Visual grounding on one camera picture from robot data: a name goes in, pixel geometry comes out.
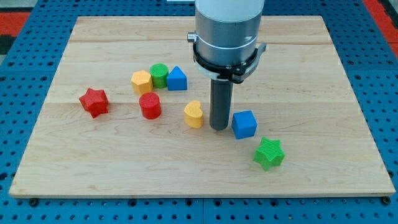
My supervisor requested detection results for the blue triangle block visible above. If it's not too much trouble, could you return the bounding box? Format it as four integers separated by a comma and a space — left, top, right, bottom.
166, 66, 188, 91

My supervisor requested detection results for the yellow hexagon block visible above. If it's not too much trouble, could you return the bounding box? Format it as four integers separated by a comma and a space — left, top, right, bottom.
131, 70, 153, 95

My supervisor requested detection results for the red cylinder block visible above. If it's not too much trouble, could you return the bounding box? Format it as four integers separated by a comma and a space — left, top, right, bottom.
139, 93, 162, 119

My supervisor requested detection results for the blue cube block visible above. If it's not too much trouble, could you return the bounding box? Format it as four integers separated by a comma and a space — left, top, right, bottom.
231, 110, 257, 139

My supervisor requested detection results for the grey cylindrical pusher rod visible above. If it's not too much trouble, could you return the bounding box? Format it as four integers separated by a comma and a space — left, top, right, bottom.
210, 80, 233, 131

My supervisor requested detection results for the black clamp ring bracket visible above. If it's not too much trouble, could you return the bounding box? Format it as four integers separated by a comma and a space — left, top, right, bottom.
192, 43, 267, 84

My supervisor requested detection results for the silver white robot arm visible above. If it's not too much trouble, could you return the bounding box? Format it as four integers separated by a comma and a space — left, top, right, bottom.
195, 0, 264, 65

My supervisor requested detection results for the green star block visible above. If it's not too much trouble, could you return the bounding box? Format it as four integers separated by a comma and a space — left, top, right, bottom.
253, 137, 285, 171

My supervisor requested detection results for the red star block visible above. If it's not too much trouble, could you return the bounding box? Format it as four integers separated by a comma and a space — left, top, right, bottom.
79, 88, 109, 118

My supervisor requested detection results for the yellow heart block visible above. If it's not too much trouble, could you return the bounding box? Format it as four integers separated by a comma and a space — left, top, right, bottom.
184, 100, 203, 129

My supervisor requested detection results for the green cylinder block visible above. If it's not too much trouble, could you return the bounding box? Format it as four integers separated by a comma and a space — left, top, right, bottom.
150, 63, 169, 88

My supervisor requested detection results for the light wooden board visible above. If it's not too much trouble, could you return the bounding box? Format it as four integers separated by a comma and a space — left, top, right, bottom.
9, 16, 396, 198

